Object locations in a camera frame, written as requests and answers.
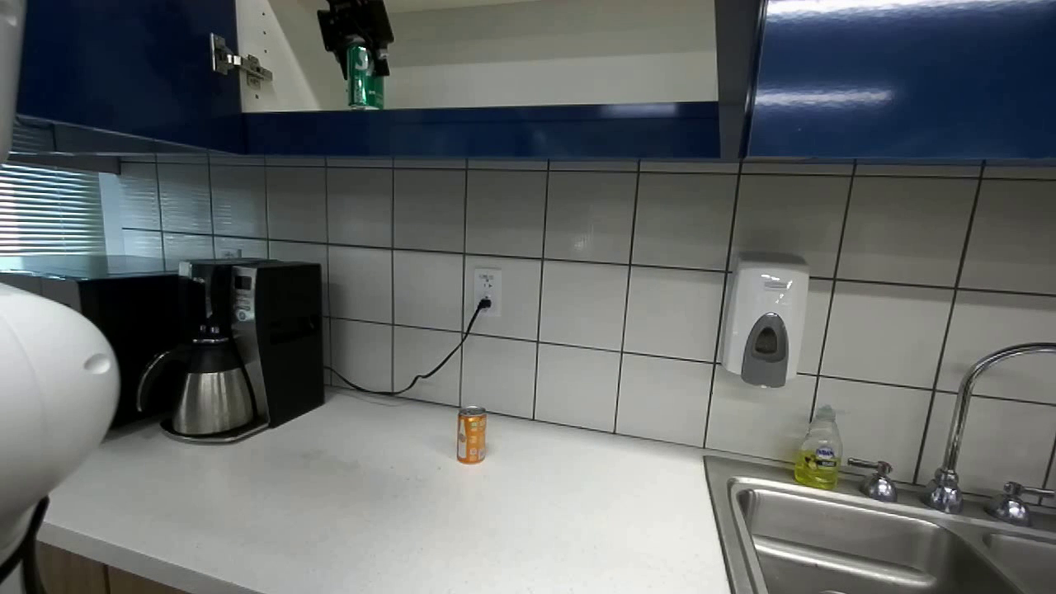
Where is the orange soda can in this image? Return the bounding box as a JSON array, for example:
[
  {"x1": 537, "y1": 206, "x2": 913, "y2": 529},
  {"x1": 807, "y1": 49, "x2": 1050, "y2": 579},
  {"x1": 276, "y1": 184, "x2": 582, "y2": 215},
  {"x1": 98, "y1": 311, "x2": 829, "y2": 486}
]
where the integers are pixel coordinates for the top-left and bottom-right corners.
[{"x1": 456, "y1": 405, "x2": 493, "y2": 468}]

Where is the metal cabinet hinge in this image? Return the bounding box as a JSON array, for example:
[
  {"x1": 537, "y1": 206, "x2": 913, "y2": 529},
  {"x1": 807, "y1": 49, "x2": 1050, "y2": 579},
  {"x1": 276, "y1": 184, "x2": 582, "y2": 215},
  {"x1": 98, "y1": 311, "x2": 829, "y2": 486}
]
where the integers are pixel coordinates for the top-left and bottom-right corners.
[{"x1": 208, "y1": 30, "x2": 273, "y2": 84}]

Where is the white wall soap dispenser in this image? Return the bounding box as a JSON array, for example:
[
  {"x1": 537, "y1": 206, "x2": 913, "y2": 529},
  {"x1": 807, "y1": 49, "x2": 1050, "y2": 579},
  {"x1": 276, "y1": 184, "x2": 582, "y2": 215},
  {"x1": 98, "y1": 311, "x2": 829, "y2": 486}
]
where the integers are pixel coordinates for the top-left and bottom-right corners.
[{"x1": 721, "y1": 258, "x2": 811, "y2": 388}]

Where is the green soda can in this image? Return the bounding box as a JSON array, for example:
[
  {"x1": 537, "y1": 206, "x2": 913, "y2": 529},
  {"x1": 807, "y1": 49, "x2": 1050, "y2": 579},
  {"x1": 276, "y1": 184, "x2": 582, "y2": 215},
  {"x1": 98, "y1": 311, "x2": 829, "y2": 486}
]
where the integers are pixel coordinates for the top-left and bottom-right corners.
[{"x1": 342, "y1": 31, "x2": 390, "y2": 113}]

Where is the white wall outlet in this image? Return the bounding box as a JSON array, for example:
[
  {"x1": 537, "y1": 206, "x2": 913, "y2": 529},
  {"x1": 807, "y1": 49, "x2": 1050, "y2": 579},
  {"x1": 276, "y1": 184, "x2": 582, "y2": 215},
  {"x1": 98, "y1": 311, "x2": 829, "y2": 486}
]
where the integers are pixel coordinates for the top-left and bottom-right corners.
[{"x1": 464, "y1": 261, "x2": 508, "y2": 322}]

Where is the chrome sink faucet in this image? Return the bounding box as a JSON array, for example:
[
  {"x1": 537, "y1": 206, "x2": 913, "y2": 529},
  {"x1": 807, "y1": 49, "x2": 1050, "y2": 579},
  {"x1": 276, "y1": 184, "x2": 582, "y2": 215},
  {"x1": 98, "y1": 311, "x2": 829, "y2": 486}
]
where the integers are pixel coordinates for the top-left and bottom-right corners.
[{"x1": 922, "y1": 339, "x2": 1056, "y2": 517}]

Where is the open blue wall cabinet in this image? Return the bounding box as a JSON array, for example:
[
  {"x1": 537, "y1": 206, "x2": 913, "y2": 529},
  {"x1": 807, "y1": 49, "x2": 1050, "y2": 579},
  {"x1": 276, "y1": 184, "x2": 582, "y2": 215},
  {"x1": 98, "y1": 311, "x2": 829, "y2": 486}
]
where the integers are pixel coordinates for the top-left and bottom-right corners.
[{"x1": 233, "y1": 0, "x2": 754, "y2": 166}]

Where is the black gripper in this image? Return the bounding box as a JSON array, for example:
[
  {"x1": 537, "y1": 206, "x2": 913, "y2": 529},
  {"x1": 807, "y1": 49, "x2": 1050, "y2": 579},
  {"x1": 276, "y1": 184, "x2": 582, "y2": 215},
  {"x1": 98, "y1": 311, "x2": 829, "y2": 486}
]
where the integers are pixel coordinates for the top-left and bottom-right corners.
[{"x1": 314, "y1": 0, "x2": 397, "y2": 82}]

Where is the closed blue cabinet door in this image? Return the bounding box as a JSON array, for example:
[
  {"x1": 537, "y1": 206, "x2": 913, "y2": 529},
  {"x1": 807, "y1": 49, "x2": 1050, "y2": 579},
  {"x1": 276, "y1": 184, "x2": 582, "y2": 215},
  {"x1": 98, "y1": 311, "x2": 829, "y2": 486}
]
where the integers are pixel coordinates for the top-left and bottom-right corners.
[{"x1": 745, "y1": 0, "x2": 1056, "y2": 166}]

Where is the stainless steel sink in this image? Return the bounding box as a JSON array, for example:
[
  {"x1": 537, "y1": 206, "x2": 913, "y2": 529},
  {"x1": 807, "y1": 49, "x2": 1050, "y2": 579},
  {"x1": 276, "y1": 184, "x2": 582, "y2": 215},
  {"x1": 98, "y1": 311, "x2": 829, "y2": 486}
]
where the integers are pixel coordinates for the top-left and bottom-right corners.
[{"x1": 703, "y1": 454, "x2": 1056, "y2": 594}]

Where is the yellow dish soap bottle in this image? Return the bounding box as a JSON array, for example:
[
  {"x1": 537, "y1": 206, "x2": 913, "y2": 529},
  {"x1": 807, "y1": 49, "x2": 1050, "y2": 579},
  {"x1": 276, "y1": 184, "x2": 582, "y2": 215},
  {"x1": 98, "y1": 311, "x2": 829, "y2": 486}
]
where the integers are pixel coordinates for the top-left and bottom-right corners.
[{"x1": 792, "y1": 401, "x2": 844, "y2": 490}]

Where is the black power cord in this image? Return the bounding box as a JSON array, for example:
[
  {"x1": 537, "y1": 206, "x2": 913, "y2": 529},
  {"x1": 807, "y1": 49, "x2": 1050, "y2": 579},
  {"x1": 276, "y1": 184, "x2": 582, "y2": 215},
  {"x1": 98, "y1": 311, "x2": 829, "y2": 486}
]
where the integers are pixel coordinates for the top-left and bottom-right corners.
[{"x1": 323, "y1": 294, "x2": 495, "y2": 400}]

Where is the chrome faucet handle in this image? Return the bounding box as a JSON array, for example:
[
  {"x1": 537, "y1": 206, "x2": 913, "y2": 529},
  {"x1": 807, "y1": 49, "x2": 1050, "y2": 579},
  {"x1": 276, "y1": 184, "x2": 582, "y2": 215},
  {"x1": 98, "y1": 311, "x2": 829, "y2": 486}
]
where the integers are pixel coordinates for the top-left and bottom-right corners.
[
  {"x1": 847, "y1": 454, "x2": 901, "y2": 503},
  {"x1": 986, "y1": 479, "x2": 1041, "y2": 529}
]

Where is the black coffee maker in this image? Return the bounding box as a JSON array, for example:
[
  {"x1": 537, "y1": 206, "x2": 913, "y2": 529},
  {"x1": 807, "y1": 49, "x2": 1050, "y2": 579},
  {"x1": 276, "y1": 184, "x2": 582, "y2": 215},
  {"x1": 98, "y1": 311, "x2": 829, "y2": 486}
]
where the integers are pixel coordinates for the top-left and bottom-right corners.
[{"x1": 189, "y1": 258, "x2": 331, "y2": 432}]

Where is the steel coffee carafe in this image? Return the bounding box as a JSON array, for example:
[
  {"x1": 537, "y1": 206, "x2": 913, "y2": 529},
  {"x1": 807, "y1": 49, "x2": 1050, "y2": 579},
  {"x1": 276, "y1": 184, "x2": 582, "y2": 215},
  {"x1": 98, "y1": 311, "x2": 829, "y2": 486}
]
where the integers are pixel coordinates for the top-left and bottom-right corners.
[{"x1": 131, "y1": 327, "x2": 268, "y2": 442}]

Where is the black microwave oven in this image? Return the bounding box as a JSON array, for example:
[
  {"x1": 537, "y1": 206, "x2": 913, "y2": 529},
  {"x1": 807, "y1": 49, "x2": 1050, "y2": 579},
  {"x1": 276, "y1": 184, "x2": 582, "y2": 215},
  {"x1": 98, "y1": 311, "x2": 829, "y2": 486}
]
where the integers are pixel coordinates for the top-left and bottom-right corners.
[{"x1": 0, "y1": 271, "x2": 211, "y2": 435}]

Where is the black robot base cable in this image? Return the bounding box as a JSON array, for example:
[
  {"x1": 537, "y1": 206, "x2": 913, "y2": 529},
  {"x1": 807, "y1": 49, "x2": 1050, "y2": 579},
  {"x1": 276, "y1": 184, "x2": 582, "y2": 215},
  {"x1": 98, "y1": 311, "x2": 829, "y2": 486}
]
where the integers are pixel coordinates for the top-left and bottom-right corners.
[{"x1": 0, "y1": 496, "x2": 53, "y2": 594}]

